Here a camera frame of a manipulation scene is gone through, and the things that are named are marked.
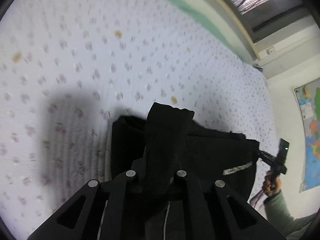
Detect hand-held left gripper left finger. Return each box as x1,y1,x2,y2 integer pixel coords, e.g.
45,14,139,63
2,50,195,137
27,158,148,240

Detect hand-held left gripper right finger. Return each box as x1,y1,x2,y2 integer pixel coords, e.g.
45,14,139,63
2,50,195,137
172,170,287,240

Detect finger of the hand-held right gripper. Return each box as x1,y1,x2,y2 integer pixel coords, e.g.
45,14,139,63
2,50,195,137
257,150,277,167

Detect black hooded jacket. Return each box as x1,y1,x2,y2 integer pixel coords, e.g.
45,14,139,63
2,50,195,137
110,102,259,240

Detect person's right forearm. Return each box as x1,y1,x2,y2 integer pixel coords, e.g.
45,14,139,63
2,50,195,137
262,189,320,240

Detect person's right hand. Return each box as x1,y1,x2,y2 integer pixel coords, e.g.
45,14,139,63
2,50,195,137
262,169,282,197

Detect bed with floral sheet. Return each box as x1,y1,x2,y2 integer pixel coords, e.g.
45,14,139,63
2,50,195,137
0,0,280,240

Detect wooden windowsill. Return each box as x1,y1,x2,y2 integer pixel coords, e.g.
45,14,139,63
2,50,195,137
197,0,258,61

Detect dark framed window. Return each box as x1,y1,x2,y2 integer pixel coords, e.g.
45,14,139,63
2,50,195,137
222,0,311,43

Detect green mattress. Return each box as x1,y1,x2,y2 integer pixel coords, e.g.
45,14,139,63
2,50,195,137
125,0,248,61

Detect wall map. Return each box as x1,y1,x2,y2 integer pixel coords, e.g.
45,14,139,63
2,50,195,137
292,78,320,193

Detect dark cable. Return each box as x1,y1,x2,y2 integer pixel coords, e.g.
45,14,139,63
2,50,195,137
248,189,267,208

